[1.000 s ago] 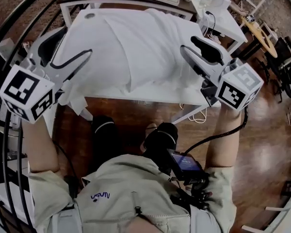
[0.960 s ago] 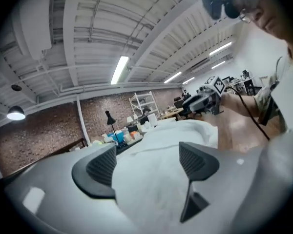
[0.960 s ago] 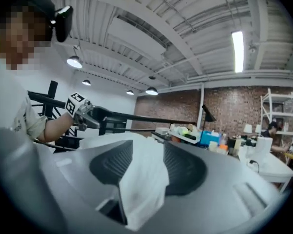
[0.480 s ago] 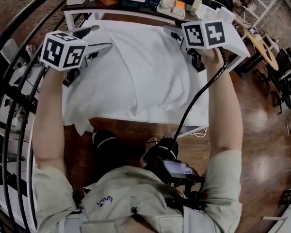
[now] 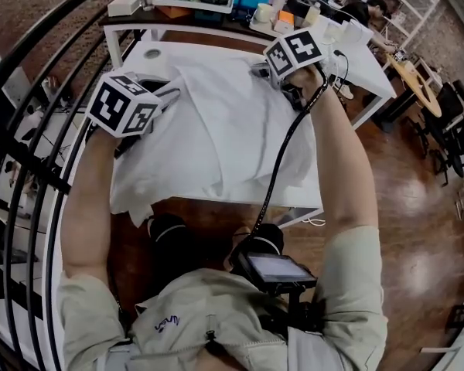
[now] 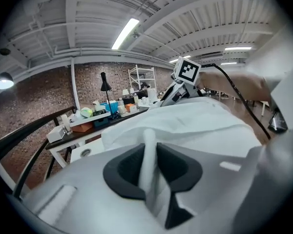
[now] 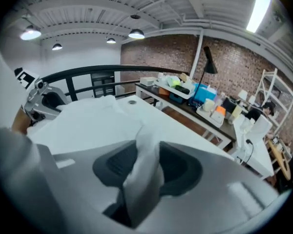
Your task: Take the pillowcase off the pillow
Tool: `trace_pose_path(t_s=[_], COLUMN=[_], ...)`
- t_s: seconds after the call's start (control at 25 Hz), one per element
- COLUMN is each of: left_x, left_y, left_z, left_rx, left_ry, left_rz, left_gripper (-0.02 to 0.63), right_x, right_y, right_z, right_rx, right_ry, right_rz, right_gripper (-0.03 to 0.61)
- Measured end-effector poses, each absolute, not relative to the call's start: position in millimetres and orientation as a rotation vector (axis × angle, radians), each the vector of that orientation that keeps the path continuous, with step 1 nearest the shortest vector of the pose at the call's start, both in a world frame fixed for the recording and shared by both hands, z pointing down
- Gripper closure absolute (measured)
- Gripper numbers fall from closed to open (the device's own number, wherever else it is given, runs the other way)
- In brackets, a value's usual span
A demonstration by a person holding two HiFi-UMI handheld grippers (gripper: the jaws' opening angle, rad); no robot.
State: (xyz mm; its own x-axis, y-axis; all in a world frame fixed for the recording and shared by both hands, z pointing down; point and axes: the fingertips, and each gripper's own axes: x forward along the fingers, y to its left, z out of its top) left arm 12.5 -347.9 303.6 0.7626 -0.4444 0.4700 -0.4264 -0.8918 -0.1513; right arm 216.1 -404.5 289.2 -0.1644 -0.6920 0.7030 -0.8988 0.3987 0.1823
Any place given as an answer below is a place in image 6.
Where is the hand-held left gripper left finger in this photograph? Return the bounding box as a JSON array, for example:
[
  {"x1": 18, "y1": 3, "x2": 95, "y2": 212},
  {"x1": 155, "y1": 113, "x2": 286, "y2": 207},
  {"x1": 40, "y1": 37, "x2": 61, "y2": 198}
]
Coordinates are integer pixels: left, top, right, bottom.
[{"x1": 21, "y1": 142, "x2": 162, "y2": 234}]

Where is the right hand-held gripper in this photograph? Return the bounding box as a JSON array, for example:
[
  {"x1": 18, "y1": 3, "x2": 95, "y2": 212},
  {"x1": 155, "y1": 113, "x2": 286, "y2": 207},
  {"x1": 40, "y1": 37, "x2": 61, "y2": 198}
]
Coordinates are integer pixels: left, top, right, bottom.
[{"x1": 160, "y1": 56, "x2": 202, "y2": 107}]

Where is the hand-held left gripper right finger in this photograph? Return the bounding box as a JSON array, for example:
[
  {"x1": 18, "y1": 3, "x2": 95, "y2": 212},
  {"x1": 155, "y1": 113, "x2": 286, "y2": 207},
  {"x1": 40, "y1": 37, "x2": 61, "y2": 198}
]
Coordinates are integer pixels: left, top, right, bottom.
[{"x1": 156, "y1": 141, "x2": 259, "y2": 231}]

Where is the white pillowcase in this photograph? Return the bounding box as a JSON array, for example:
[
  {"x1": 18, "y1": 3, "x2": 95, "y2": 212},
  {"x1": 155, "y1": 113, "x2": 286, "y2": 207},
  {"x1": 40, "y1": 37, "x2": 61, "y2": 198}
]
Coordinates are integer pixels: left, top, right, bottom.
[{"x1": 146, "y1": 97, "x2": 237, "y2": 129}]

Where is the white work table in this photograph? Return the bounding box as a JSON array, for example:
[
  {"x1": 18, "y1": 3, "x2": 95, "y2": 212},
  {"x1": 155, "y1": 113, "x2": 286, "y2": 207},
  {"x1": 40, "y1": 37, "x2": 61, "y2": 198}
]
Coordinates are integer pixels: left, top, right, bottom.
[{"x1": 101, "y1": 119, "x2": 262, "y2": 229}]

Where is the person's right forearm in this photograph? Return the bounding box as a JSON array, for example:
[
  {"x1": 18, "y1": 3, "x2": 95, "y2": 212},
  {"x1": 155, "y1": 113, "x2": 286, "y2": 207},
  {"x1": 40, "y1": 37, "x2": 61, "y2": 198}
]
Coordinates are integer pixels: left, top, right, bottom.
[{"x1": 199, "y1": 71, "x2": 272, "y2": 103}]

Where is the white paper bag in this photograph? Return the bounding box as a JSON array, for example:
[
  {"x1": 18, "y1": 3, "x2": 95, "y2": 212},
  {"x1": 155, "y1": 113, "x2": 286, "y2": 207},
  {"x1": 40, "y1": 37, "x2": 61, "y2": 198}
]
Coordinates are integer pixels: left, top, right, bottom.
[{"x1": 147, "y1": 88, "x2": 157, "y2": 104}]

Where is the ceiling tube light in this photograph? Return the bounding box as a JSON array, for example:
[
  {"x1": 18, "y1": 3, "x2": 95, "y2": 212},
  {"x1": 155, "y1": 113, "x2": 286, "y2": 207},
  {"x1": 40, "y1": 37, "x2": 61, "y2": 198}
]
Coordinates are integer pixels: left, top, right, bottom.
[
  {"x1": 111, "y1": 18, "x2": 140, "y2": 50},
  {"x1": 224, "y1": 46, "x2": 252, "y2": 51},
  {"x1": 169, "y1": 55, "x2": 191, "y2": 63}
]

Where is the white shelf rack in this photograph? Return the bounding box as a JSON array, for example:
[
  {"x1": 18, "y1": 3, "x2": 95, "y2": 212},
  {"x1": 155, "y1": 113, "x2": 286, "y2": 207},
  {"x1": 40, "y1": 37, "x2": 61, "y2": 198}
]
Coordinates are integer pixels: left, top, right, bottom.
[{"x1": 128, "y1": 64, "x2": 157, "y2": 92}]

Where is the small white tray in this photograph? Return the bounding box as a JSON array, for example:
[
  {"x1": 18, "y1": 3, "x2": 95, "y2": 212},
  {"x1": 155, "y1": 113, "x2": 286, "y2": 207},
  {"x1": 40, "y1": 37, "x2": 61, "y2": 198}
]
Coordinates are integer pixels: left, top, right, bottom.
[{"x1": 119, "y1": 107, "x2": 140, "y2": 118}]

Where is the blue box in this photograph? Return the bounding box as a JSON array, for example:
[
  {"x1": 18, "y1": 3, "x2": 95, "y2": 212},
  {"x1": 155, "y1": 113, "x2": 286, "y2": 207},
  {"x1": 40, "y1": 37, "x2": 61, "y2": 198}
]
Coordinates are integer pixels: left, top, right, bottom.
[{"x1": 100, "y1": 100, "x2": 119, "y2": 114}]

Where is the dark-topped white-legged table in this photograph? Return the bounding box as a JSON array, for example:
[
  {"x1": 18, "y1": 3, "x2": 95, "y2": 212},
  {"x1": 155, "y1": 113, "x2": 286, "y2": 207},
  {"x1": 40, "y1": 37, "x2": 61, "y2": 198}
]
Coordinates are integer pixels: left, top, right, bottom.
[{"x1": 45, "y1": 106, "x2": 149, "y2": 168}]

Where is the black desk lamp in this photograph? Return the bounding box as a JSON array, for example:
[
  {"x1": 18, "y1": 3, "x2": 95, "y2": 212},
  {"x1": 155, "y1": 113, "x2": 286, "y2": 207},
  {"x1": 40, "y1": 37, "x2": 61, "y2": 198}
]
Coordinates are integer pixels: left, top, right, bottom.
[{"x1": 99, "y1": 71, "x2": 118, "y2": 120}]

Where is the teal box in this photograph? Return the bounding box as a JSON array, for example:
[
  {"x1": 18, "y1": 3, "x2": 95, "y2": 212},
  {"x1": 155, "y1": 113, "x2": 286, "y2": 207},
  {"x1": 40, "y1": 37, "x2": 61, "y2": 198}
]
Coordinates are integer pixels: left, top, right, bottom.
[{"x1": 92, "y1": 118, "x2": 110, "y2": 129}]

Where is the clear drinking glass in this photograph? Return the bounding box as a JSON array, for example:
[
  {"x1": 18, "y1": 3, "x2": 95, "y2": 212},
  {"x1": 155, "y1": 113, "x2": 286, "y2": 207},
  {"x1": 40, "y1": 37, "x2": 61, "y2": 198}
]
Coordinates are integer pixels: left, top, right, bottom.
[{"x1": 63, "y1": 122, "x2": 73, "y2": 136}]

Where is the long white tray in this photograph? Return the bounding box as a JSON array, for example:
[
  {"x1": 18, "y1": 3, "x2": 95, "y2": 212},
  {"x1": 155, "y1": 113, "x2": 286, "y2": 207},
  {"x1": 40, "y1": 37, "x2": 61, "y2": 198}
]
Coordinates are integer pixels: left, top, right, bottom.
[{"x1": 68, "y1": 110, "x2": 112, "y2": 128}]

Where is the white rectangular box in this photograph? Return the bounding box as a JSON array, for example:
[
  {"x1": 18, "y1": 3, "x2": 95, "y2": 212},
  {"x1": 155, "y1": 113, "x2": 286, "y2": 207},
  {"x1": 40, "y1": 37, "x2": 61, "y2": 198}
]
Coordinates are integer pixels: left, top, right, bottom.
[{"x1": 46, "y1": 126, "x2": 66, "y2": 143}]

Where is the white tissue pack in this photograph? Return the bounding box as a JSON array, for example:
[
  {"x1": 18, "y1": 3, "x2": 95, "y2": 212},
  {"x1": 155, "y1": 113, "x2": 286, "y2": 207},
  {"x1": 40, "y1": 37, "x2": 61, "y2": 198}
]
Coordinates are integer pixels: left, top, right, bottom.
[{"x1": 92, "y1": 100, "x2": 105, "y2": 112}]

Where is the lime and white ball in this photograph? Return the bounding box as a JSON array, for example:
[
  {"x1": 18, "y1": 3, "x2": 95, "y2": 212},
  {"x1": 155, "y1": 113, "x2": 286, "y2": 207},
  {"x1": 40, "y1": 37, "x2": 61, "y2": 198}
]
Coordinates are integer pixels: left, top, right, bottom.
[{"x1": 80, "y1": 107, "x2": 93, "y2": 118}]

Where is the white vertical pipe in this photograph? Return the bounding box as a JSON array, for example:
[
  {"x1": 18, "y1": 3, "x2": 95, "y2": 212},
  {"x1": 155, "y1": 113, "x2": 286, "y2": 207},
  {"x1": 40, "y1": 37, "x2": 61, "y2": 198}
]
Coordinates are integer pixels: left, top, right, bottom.
[{"x1": 69, "y1": 58, "x2": 81, "y2": 111}]

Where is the black metal railing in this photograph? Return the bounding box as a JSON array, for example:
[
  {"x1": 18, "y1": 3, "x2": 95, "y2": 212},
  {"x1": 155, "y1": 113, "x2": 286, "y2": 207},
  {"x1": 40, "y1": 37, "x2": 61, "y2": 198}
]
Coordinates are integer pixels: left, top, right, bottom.
[{"x1": 0, "y1": 106, "x2": 76, "y2": 199}]

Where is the person's beige jacket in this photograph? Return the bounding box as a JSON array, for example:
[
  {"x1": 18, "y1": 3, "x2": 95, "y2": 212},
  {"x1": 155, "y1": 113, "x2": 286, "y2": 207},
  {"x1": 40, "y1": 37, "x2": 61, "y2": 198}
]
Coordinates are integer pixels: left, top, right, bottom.
[{"x1": 234, "y1": 24, "x2": 293, "y2": 234}]

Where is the black pendant lamp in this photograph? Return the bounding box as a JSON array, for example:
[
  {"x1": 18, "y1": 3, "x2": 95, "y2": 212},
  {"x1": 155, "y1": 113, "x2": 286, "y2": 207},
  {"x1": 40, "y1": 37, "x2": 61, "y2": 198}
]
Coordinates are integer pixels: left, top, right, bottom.
[{"x1": 0, "y1": 72, "x2": 15, "y2": 90}]

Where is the black braided cable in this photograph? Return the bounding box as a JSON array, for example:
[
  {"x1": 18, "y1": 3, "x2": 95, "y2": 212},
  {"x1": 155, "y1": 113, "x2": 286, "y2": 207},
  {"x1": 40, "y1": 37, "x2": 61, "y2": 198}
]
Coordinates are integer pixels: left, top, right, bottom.
[{"x1": 200, "y1": 63, "x2": 272, "y2": 140}]

